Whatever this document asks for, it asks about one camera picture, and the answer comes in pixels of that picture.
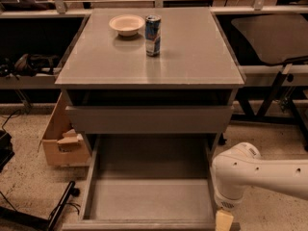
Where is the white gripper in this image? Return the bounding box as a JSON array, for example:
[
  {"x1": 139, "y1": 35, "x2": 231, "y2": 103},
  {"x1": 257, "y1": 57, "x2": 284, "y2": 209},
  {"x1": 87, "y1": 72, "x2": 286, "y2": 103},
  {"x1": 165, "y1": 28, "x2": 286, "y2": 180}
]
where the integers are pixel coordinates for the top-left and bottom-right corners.
[{"x1": 214, "y1": 192, "x2": 243, "y2": 231}]

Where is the grey drawer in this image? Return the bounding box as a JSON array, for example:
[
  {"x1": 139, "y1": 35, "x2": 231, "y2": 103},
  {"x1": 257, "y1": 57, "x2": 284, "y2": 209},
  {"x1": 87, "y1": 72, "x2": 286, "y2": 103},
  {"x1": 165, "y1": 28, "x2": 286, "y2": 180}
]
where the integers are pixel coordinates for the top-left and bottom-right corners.
[
  {"x1": 65, "y1": 106, "x2": 233, "y2": 134},
  {"x1": 61, "y1": 134, "x2": 241, "y2": 231}
]

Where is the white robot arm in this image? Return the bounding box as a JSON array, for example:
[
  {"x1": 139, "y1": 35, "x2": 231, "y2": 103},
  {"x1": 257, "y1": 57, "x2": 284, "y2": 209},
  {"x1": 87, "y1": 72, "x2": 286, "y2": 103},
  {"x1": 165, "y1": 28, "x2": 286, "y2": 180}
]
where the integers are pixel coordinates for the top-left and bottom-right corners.
[{"x1": 210, "y1": 142, "x2": 308, "y2": 231}]

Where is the grey top drawer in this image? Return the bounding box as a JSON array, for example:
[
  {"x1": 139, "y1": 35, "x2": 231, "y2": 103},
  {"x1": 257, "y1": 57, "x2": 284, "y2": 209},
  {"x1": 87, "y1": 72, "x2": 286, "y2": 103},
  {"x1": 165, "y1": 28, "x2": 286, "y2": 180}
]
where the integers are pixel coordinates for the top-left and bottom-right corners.
[{"x1": 65, "y1": 106, "x2": 233, "y2": 134}]

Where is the grey drawer cabinet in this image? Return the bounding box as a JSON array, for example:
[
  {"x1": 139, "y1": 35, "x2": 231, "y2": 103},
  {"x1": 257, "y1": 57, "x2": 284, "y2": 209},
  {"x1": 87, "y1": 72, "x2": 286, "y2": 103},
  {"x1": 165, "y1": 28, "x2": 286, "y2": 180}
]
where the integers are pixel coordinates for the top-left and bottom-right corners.
[{"x1": 56, "y1": 8, "x2": 244, "y2": 146}]

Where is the cardboard box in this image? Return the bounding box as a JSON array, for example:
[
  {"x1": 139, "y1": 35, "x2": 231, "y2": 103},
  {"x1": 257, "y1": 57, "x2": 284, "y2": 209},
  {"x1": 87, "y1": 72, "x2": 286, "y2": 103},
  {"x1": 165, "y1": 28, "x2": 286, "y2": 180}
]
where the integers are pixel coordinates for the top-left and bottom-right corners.
[{"x1": 41, "y1": 95, "x2": 91, "y2": 167}]

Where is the blue silver drink can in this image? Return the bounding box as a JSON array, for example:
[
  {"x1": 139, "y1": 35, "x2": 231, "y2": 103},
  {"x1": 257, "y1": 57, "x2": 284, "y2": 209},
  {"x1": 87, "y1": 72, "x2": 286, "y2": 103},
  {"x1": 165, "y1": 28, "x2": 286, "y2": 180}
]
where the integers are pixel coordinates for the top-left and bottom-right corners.
[{"x1": 144, "y1": 14, "x2": 161, "y2": 56}]

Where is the black stand leg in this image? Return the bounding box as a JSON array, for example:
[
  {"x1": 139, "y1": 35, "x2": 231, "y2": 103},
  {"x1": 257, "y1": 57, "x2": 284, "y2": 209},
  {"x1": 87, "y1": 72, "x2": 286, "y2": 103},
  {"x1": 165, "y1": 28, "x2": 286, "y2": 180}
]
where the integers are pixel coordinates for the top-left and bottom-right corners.
[{"x1": 0, "y1": 181, "x2": 80, "y2": 231}]

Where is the white bowl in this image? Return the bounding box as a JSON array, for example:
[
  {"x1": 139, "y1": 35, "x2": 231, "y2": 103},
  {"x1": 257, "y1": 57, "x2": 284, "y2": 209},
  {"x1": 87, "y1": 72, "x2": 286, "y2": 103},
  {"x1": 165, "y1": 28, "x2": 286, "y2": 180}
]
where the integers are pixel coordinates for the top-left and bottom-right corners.
[{"x1": 109, "y1": 14, "x2": 144, "y2": 37}]

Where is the black case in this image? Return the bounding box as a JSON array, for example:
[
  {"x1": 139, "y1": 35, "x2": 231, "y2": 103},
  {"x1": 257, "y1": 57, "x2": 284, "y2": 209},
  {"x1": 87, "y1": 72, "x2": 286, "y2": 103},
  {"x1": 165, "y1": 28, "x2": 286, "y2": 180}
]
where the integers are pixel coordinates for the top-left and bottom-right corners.
[{"x1": 0, "y1": 130, "x2": 14, "y2": 171}]

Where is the black cable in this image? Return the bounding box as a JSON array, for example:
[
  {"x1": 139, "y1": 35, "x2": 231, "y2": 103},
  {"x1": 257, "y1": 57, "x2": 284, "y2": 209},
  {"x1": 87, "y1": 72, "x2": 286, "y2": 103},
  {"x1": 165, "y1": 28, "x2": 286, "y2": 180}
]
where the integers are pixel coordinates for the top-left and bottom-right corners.
[{"x1": 47, "y1": 202, "x2": 82, "y2": 231}]

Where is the metal shelf rail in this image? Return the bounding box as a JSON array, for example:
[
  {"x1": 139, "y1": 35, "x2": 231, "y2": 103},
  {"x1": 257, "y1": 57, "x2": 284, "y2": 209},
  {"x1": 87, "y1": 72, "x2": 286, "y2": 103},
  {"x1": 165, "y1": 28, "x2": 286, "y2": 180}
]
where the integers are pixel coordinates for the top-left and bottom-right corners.
[{"x1": 0, "y1": 70, "x2": 60, "y2": 90}]

